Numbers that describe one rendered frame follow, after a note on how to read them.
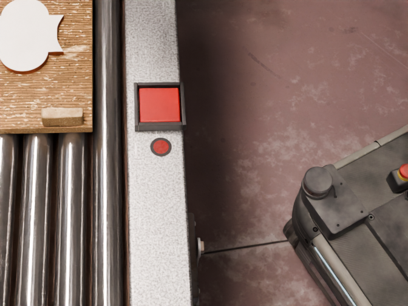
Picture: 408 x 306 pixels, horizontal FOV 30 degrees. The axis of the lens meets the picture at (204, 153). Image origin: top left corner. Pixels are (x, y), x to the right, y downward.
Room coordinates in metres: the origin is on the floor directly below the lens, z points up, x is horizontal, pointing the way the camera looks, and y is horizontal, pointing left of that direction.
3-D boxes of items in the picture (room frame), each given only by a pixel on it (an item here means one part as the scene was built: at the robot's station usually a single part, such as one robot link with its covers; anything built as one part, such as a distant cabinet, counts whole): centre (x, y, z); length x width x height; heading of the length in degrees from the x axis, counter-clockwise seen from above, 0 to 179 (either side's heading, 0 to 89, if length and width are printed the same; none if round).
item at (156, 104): (0.60, 0.08, 0.92); 0.06 x 0.06 x 0.01; 12
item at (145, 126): (0.60, 0.08, 0.92); 0.08 x 0.08 x 0.02; 12
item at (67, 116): (0.53, 0.21, 0.95); 0.06 x 0.02 x 0.03; 103
